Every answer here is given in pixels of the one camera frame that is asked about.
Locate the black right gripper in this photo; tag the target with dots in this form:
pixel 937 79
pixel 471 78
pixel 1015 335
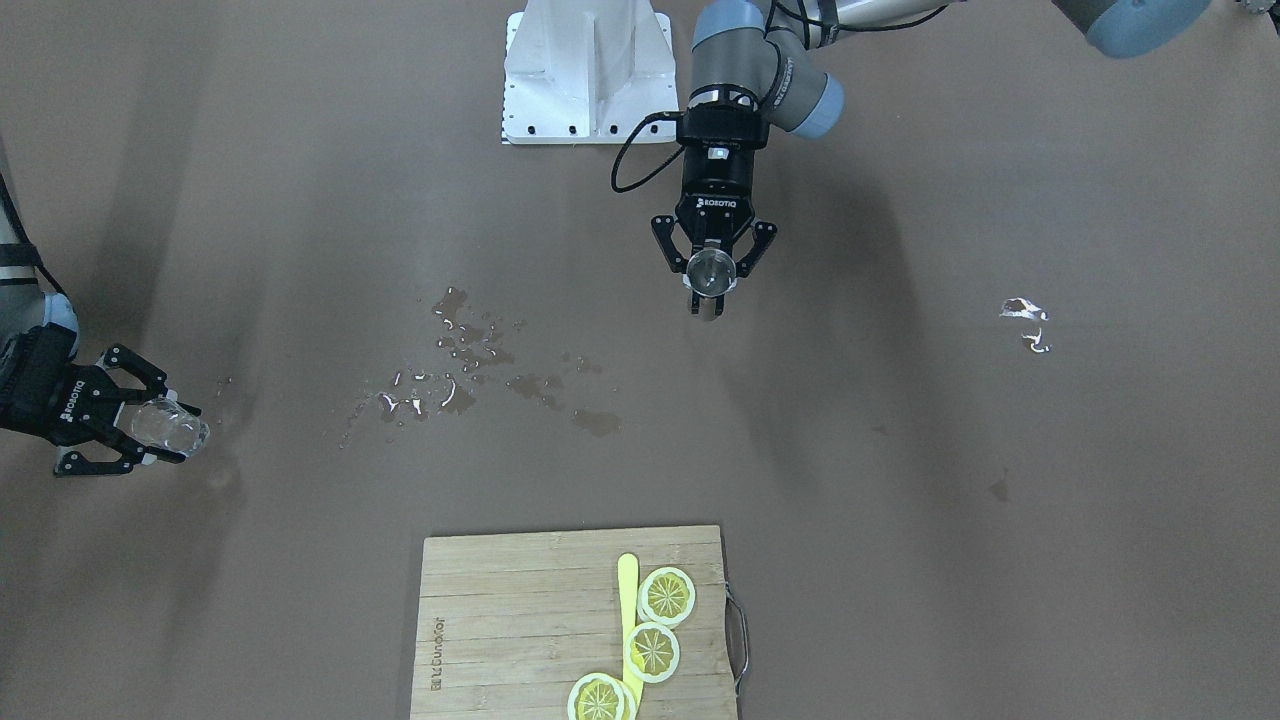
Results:
pixel 50 398

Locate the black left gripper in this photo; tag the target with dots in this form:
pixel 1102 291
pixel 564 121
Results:
pixel 716 185

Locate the steel measuring jigger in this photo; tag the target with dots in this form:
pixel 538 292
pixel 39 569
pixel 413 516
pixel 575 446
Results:
pixel 710 274

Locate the clear glass shaker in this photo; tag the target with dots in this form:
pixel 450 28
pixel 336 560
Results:
pixel 163 423

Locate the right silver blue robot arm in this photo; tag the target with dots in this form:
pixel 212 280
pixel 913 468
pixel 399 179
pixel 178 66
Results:
pixel 30 297

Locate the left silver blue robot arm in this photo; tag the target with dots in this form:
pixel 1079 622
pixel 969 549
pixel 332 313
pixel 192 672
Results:
pixel 752 73

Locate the yellow plastic knife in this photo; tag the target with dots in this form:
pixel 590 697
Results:
pixel 628 581

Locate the lemon slice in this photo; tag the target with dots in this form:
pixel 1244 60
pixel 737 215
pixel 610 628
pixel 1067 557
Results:
pixel 666 596
pixel 651 652
pixel 600 696

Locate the bamboo cutting board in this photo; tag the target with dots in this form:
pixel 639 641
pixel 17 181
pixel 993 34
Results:
pixel 509 622

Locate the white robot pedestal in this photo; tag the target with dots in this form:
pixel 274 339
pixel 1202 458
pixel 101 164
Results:
pixel 585 71

